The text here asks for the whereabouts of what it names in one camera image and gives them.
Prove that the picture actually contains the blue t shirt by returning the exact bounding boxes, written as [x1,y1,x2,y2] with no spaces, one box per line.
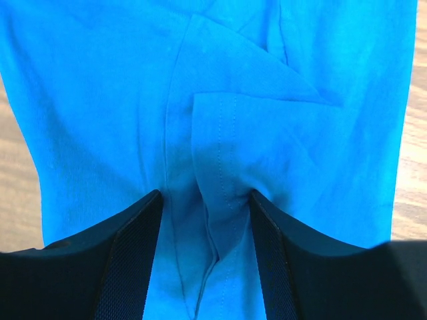
[1,1,417,319]

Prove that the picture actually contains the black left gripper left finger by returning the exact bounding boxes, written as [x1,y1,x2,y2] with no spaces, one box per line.
[1,190,163,320]

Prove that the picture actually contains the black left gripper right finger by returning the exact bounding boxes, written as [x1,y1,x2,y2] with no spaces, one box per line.
[249,191,426,320]

